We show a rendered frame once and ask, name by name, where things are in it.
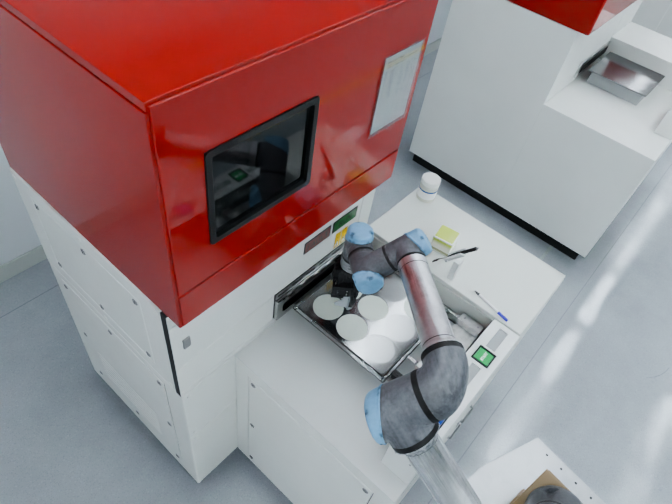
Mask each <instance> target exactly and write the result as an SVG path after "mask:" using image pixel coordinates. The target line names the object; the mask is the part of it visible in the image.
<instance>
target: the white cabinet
mask: <svg viewBox="0 0 672 504"><path fill-rule="evenodd" d="M539 314H540V313H539ZM539 314H538V315H539ZM538 315H537V317H538ZM537 317H536V318H537ZM536 318H535V319H534V321H535V320H536ZM534 321H533V322H532V323H531V325H532V324H533V323H534ZM531 325H530V326H529V327H528V329H527V330H526V331H525V332H524V334H523V335H522V336H521V338H520V339H519V340H518V342H517V343H516V344H515V346H514V347H513V348H512V349H511V351H510V352H509V353H508V355H507V356H506V358H505V359H504V360H503V362H502V363H501V364H500V366H499V367H498V368H497V370H496V371H495V372H494V374H493V375H492V376H491V377H490V379H489V380H488V381H487V383H486V384H485V385H484V387H483V388H482V389H481V391H480V392H479V393H478V395H477V396H476V397H475V398H474V400H473V401H472V402H471V404H470V405H469V406H468V408H467V409H466V410H465V412H464V413H463V414H462V415H461V417H460V418H459V419H458V421H457V422H456V423H455V425H454V426H453V427H452V429H451V430H450V431H449V433H448V434H447V435H446V436H445V438H444V439H443V440H442V441H443V442H444V444H445V442H446V441H447V440H448V439H452V437H453V436H454V435H455V433H456V432H457V430H458V429H459V428H460V426H461V423H464V421H465V420H466V419H467V417H468V416H469V414H470V413H471V412H472V410H473V409H474V407H473V405H474V404H475V403H476V401H477V400H478V399H479V397H480V396H481V395H482V393H483V392H484V391H485V389H486V388H487V387H488V385H489V384H490V382H491V381H492V380H493V378H494V377H495V375H496V374H497V373H498V371H499V370H500V368H501V367H502V366H503V364H504V363H505V362H506V360H507V359H508V357H509V356H510V355H511V353H512V352H513V350H514V349H515V348H516V346H517V345H518V343H519V342H520V341H521V339H522V338H523V337H524V335H525V334H526V332H527V331H528V330H529V328H530V327H531ZM236 387H237V430H238V448H239V449H240V450H241V451H242V452H243V453H244V454H245V455H246V456H247V457H248V458H249V459H250V460H251V461H252V462H253V463H254V464H255V465H256V466H257V467H258V468H259V469H260V470H261V471H262V472H263V473H264V474H265V475H266V476H267V477H268V479H269V480H270V481H271V482H272V483H273V484H274V485H275V486H276V487H277V488H278V489H279V490H280V491H281V492H282V493H283V494H284V495H285V496H286V497H287V498H288V499H289V500H290V501H291V502H292V503H293V504H399V503H400V502H401V501H402V499H403V498H404V497H405V495H406V494H407V493H408V491H409V490H410V489H411V487H412V486H413V485H414V483H415V482H416V481H417V479H418V478H419V475H418V474H416V476H415V477H414V478H413V480H412V481H411V482H410V484H409V485H408V486H407V488H406V489H405V490H404V492H403V493H402V494H401V495H400V497H399V498H398V499H397V501H396V502H395V503H394V502H393V501H391V500H390V499H389V498H388V497H387V496H386V495H385V494H384V493H383V492H382V491H381V490H380V489H378V488H377V487H376V486H375V485H374V484H373V483H372V482H371V481H370V480H369V479H368V478H367V477H366V476H364V475H363V474H362V473H361V472H360V471H359V470H358V469H357V468H356V467H355V466H354V465H353V464H351V463H350V462H349V461H348V460H347V459H346V458H345V457H344V456H343V455H342V454H341V453H340V452H339V451H337V450H336V449H335V448H334V447H333V446H332V445H331V444H330V443H329V442H328V441H327V440H326V439H324V438H323V437H322V436H321V435H320V434H319V433H318V432H317V431H316V430H315V429H314V428H313V427H312V426H310V425H309V424H308V423H307V422H306V421H305V420H304V419H303V418H302V417H301V416H300V415H299V414H297V413H296V412H295V411H294V410H293V409H292V408H291V407H290V406H289V405H288V404H287V403H286V402H285V401H283V400H282V399H281V398H280V397H279V396H278V395H277V394H276V393H275V392H274V391H273V390H272V389H270V388H269V387H268V386H267V385H266V384H265V383H264V382H263V381H262V380H261V379H260V378H259V377H258V376H256V375H255V374H254V373H253V372H252V371H251V370H250V369H249V368H248V367H247V366H246V365H245V364H244V363H242V362H241V361H240V360H239V359H238V358H237V357H236ZM467 413H468V414H467ZM464 417H465V418H464ZM454 430H455V431H454ZM452 433H453V434H452ZM451 434H452V435H451Z"/></svg>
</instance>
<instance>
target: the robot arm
mask: <svg viewBox="0 0 672 504"><path fill-rule="evenodd" d="M373 236H374V231H373V228H372V227H371V226H370V225H368V224H367V223H364V222H355V223H352V224H351V225H350V226H349V227H348V229H347V232H346V234H345V241H344V246H343V251H342V256H341V260H335V264H334V269H333V271H332V276H331V280H333V285H332V289H331V297H335V298H342V300H338V301H335V302H334V304H335V305H337V306H341V307H345V308H346V310H350V309H352V308H353V307H354V306H355V303H356V298H357V297H358V293H359V292H360V293H363V294H373V293H376V292H378V291H380V290H382V289H383V285H384V277H386V276H388V275H390V274H392V273H394V272H395V271H397V270H399V274H400V277H401V280H402V283H403V287H404V290H405V293H406V296H407V300H408V303H409V306H410V309H411V312H412V316H413V319H414V322H415V325H416V329H417V332H418V335H419V338H420V342H421V345H422V348H423V350H422V352H421V355H420V357H421V361H422V366H421V367H420V368H418V369H415V370H413V371H411V372H409V373H407V374H405V375H402V376H400V377H398V378H396V379H393V380H391V381H389V382H387V383H384V384H380V385H379V386H378V387H376V388H374V389H372V390H370V391H369V392H368V393H367V394H366V396H365V400H364V412H365V418H366V422H367V425H368V428H369V431H370V433H371V435H372V437H373V439H374V440H375V441H376V443H378V444H379V445H386V444H387V443H389V444H390V445H391V447H392V448H393V450H394V451H395V452H396V453H397V454H400V455H406V457H407V458H408V460H409V461H410V463H411V464H412V466H413V467H414V469H415V471H416V472H417V474H418V475H419V477H420V478H421V480H422V481H423V483H424V484H425V486H426V487H427V489H428V491H429V492H430V494H431V495H432V497H433V498H434V500H435V501H436V503H437V504H482V502H481V500H480V499H479V497H478V496H477V494H476V493H475V491H474V489H473V488H472V486H471V485H470V483H469V482H468V480H467V478H466V477H465V475H464V474H463V472H462V470H461V469H460V467H459V466H458V464H457V463H456V461H455V459H454V458H453V456H452V455H451V453H450V452H449V450H448V448H447V447H446V445H445V444H444V442H443V441H442V439H441V437H440V436H439V434H438V431H439V427H440V425H439V422H440V421H442V420H445V419H447V418H449V417H450V416H451V415H453V414H454V413H455V412H456V411H457V409H458V408H459V407H460V405H461V403H462V401H463V399H464V397H465V394H466V390H467V385H468V379H469V365H468V359H467V355H466V352H465V349H464V346H463V344H462V343H461V342H460V341H458V340H456V338H455V336H454V333H453V330H452V327H451V325H450V322H449V319H448V316H447V314H446V311H445V308H444V306H443V303H442V300H441V297H440V295H439V292H438V289H437V287H436V284H435V281H434V278H433V276H432V273H431V270H430V267H429V265H428V262H427V259H426V256H427V255H428V254H430V253H431V252H432V246H431V244H430V242H429V240H428V238H427V236H426V234H425V233H424V232H423V231H422V230H421V229H420V228H415V229H413V230H411V231H409V232H407V233H404V234H403V235H402V236H400V237H398V238H396V239H394V240H392V241H391V242H389V243H387V244H385V245H383V246H381V247H380V248H378V249H376V250H374V248H373V245H372V241H373V240H374V237H373ZM524 504H582V502H581V501H580V500H579V498H578V497H577V496H575V495H574V494H573V493H572V492H570V491H569V490H567V489H565V488H562V487H559V486H555V485H546V486H541V487H539V488H537V489H535V490H534V491H532V492H531V493H530V494H529V496H528V497H527V499H526V501H525V503H524Z"/></svg>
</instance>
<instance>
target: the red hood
mask: <svg viewBox="0 0 672 504"><path fill-rule="evenodd" d="M437 4H438V0H0V144H1V147H2V149H3V151H4V154H5V156H6V159H7V161H8V163H9V166H10V167H11V168H12V169H13V170H14V171H15V172H16V173H17V174H18V175H19V176H20V177H21V178H22V179H23V180H25V181H26V182H27V183H28V184H29V185H30V186H31V187H32V188H33V189H34V190H35V191H36V192H37V193H38V194H39V195H40V196H41V197H42V198H43V199H45V200H46V201H47V202H48V203H49V204H50V205H51V206H52V207H53V208H54V209H55V210H56V211H57V212H58V213H59V214H60V215H61V216H62V217H63V218H64V219H66V220H67V221H68V222H69V223H70V224H71V225H72V226H73V227H74V228H75V229H76V230H77V231H78V232H79V233H80V234H81V235H82V236H83V237H84V238H86V239H87V240H88V241H89V242H90V243H91V244H92V245H93V246H94V247H95V248H96V249H97V250H98V251H99V252H100V253H101V254H102V255H103V256H104V257H105V258H107V259H108V260H109V261H110V262H111V263H112V264H113V265H114V266H115V267H116V268H117V269H118V270H119V271H120V272H121V273H122V274H123V275H124V276H125V277H126V278H128V279H129V280H130V281H131V282H132V283H133V284H134V285H135V286H136V287H137V288H138V289H139V290H140V291H141V292H142V293H143V294H144V295H145V296H146V297H148V298H149V299H150V300H151V301H152V302H153V303H154V304H155V305H156V306H157V307H158V308H159V309H160V310H161V311H162V312H163V313H164V314H165V315H166V316H167V317H169V318H170V319H171V320H172V321H173V322H174V323H175V324H176V325H177V326H178V327H179V328H182V327H183V326H185V325H186V324H188V323H189V322H190V321H192V320H193V319H195V318H196V317H197V316H199V315H200V314H202V313H203V312H204V311H206V310H207V309H209V308H210V307H211V306H213V305H214V304H215V303H217V302H218V301H220V300H221V299H222V298H224V297H225V296H227V295H228V294H229V293H231V292H232V291H234V290H235V289H236V288H238V287H239V286H240V285H242V284H243V283H245V282H246V281H247V280H249V279H250V278H252V277H253V276H254V275H256V274H257V273H259V272H260V271H261V270H263V269H264V268H265V267H267V266H268V265H270V264H271V263H272V262H274V261H275V260H277V259H278V258H279V257H281V256H282V255H284V254H285V253H286V252H288V251H289V250H290V249H292V248H293V247H295V246H296V245H297V244H299V243H300V242H302V241H303V240H304V239H306V238H307V237H309V236H310V235H311V234H313V233H314V232H315V231H317V230H318V229H320V228H321V227H322V226H324V225H325V224H327V223H328V222H329V221H331V220H332V219H334V218H335V217H336V216H338V215H339V214H340V213H342V212H343V211H345V210H346V209H347V208H349V207H350V206H352V205H353V204H354V203H356V202H357V201H359V200H360V199H361V198H363V197H364V196H365V195H367V194H368V193H370V192H371V191H372V190H374V189H375V188H377V187H378V186H379V185H381V184H382V183H384V182H385V181H386V180H388V179H389V178H390V177H391V176H392V172H393V168H394V165H395V161H396V157H397V153H398V149H399V146H400V142H401V138H402V135H403V131H404V127H405V123H406V120H407V116H408V112H409V109H410V105H411V101H412V97H413V94H414V90H415V86H416V82H417V79H418V75H419V71H420V68H421V64H422V60H423V56H424V53H425V49H426V45H427V41H428V38H429V34H430V30H431V27H432V23H433V19H434V15H435V12H436V8H437Z"/></svg>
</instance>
